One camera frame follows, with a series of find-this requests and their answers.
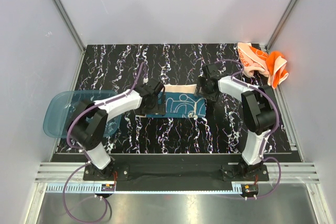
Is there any teal and cream Doraemon towel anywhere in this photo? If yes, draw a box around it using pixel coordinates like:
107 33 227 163
135 84 206 119

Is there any orange and cream Doraemon towel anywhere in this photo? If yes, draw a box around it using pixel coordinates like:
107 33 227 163
237 42 289 89

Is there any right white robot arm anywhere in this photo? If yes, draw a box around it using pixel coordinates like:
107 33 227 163
195 63 280 178

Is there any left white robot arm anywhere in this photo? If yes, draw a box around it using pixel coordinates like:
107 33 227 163
67 79 166 179

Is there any translucent blue plastic tray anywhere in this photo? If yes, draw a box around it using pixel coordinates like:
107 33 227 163
43 90 117 138

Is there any left small circuit board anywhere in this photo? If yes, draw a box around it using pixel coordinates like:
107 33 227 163
101 184 115 191

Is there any small circuit board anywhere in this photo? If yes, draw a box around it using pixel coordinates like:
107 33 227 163
244 185 259 194
101 184 115 191

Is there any right small circuit board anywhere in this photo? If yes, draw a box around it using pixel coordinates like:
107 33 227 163
244 185 259 194

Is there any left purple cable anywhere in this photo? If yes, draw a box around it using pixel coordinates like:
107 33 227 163
62 62 148 222

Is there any purple cable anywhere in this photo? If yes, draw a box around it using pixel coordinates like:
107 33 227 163
62 62 148 222
212 59 282 200

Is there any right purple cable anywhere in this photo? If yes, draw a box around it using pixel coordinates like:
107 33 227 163
212 59 282 200

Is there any slotted white cable duct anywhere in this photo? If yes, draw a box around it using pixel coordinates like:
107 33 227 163
46 182 242 195

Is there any aluminium frame rail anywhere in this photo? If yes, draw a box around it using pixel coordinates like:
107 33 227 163
35 162 319 184

